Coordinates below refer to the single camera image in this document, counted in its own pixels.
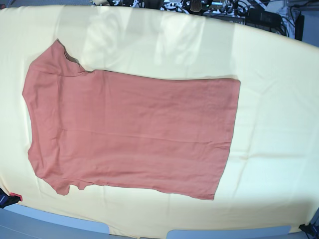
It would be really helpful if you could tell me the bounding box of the salmon red T-shirt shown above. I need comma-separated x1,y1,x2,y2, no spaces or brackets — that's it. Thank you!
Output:
22,41,240,200

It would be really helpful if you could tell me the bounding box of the pale yellow table cloth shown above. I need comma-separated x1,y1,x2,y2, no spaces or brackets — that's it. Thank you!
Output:
0,5,319,239

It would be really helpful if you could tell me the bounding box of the black power adapter box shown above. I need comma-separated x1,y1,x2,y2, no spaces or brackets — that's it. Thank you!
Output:
246,8,282,27

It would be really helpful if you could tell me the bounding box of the red black clamp left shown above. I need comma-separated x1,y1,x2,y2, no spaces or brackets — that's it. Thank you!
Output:
0,189,22,209

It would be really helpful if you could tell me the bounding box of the black clamp right corner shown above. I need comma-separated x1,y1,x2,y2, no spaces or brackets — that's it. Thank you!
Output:
299,224,319,239

